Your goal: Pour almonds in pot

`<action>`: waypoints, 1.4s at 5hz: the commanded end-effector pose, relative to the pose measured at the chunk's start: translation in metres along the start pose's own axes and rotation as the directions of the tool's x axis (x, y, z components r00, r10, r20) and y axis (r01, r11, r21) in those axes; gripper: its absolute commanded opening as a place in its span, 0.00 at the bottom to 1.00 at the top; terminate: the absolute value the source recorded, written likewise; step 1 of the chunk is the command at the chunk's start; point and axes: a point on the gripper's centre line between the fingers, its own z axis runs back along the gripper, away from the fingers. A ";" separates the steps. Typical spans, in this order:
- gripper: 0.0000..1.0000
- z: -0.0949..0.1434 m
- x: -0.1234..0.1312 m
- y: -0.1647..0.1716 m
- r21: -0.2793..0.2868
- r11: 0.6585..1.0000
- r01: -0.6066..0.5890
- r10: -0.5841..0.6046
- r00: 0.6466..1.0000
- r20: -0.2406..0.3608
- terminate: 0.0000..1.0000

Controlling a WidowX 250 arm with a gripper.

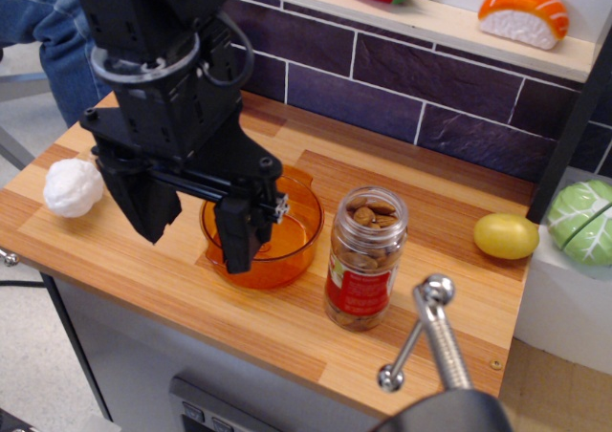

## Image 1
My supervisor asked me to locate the small metal knob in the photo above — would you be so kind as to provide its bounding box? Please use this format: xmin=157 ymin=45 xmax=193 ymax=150
xmin=0 ymin=249 xmax=20 ymax=268

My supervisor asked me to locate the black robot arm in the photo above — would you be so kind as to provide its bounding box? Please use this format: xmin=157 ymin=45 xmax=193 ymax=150
xmin=79 ymin=0 xmax=287 ymax=273

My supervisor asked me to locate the grey control panel with buttons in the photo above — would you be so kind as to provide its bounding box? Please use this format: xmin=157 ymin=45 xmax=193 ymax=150
xmin=169 ymin=377 xmax=276 ymax=432

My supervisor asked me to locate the orange transparent plastic pot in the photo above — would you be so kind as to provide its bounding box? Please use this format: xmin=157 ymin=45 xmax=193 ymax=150
xmin=200 ymin=165 xmax=324 ymax=289

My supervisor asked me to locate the clear almond jar red label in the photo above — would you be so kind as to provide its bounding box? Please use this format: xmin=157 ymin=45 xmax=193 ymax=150
xmin=324 ymin=186 xmax=408 ymax=332

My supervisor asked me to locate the green toy cabbage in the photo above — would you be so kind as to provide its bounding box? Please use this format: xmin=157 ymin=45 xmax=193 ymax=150
xmin=546 ymin=180 xmax=611 ymax=267

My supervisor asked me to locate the person leg in jeans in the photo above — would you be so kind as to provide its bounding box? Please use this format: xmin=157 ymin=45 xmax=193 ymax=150
xmin=1 ymin=0 xmax=111 ymax=126

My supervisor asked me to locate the wooden shelf board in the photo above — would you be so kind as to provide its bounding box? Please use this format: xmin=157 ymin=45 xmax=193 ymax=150
xmin=229 ymin=0 xmax=597 ymax=84

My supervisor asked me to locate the black shelf post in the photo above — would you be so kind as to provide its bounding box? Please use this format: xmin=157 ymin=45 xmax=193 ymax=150
xmin=527 ymin=30 xmax=611 ymax=224

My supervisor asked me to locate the toy salmon sushi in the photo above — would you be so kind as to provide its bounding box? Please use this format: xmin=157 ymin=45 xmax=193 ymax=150
xmin=478 ymin=0 xmax=570 ymax=50

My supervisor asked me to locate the yellow toy lemon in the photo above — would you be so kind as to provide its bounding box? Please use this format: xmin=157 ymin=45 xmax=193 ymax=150
xmin=473 ymin=213 xmax=539 ymax=260

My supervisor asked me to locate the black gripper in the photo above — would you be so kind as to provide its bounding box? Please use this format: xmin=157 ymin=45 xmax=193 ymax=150
xmin=81 ymin=16 xmax=288 ymax=274

